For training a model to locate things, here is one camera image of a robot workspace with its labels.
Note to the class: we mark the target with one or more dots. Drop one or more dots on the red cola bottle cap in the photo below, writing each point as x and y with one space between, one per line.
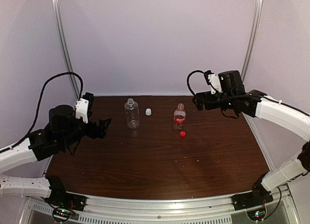
182 134

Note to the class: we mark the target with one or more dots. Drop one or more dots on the frame post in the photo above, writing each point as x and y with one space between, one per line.
256 20
61 35

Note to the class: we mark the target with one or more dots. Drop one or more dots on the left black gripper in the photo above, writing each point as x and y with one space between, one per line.
101 129

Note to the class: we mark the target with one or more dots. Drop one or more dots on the left rear frame post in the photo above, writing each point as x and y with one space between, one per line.
61 35

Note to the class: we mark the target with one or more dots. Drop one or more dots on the white bottle cap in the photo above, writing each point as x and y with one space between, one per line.
148 112

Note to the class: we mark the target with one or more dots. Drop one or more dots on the right rear frame post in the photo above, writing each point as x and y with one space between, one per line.
256 20

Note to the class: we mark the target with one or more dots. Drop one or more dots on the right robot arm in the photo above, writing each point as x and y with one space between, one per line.
227 92

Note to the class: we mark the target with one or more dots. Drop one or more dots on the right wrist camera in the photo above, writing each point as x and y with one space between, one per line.
213 81

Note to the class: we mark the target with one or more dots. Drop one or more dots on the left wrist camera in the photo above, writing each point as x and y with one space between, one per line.
83 108

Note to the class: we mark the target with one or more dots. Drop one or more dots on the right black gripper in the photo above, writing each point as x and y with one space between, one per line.
209 105

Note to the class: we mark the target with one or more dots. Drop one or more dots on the aluminium front frame rail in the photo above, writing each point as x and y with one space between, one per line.
209 210

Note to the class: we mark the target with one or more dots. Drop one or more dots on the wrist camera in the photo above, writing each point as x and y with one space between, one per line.
83 108
213 81

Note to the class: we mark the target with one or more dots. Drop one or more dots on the large clear plastic bottle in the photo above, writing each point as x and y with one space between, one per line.
132 113

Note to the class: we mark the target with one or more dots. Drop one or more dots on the small cola bottle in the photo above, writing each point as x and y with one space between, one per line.
179 117

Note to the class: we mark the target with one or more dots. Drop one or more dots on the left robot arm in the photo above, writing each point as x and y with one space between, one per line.
62 131

